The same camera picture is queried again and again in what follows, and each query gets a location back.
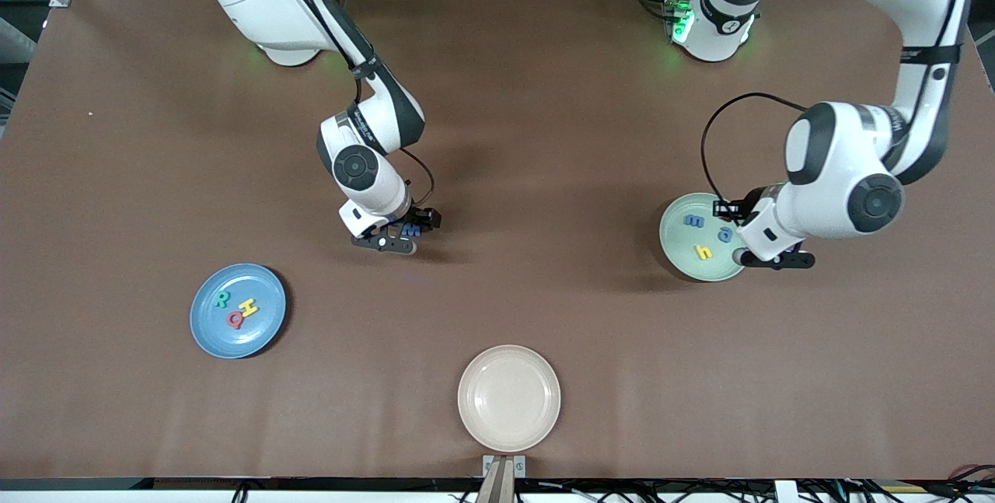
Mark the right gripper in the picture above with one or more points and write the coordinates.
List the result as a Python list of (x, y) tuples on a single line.
[(414, 217)]

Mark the red foam letter Q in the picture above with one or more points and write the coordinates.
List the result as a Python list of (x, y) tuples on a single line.
[(230, 321)]

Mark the grey base connector box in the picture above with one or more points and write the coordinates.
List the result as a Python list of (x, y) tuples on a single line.
[(675, 13)]

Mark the blue plate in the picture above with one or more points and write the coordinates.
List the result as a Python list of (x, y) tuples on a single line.
[(256, 340)]

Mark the blue uppercase foam letter M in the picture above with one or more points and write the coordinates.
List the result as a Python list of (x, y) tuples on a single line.
[(412, 230)]

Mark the beige plate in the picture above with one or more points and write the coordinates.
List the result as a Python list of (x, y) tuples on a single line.
[(509, 398)]

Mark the blue foam letter a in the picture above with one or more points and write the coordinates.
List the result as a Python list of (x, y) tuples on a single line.
[(721, 237)]

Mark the brown table cover mat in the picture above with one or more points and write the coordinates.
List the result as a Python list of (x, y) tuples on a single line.
[(544, 99)]

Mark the yellow foam letter h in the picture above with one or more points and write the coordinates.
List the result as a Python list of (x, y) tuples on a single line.
[(249, 306), (700, 252)]

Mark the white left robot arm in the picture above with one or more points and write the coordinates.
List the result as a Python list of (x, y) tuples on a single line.
[(917, 5)]

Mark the blue lowercase foam letter m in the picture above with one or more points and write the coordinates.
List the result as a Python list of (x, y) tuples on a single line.
[(693, 220)]

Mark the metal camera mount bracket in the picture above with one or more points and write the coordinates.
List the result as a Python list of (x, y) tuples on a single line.
[(504, 466)]

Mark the green plate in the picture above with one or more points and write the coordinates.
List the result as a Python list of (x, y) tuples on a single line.
[(676, 254)]

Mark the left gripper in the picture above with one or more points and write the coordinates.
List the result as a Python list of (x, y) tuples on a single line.
[(748, 202)]

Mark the teal foam letter R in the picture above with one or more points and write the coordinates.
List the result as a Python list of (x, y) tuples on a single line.
[(219, 301)]

